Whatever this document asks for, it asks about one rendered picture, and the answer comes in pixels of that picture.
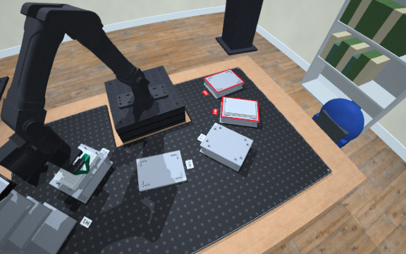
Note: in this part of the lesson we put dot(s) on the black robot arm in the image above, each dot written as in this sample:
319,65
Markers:
23,108

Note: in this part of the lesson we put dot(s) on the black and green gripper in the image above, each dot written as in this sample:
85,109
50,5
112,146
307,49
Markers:
73,153

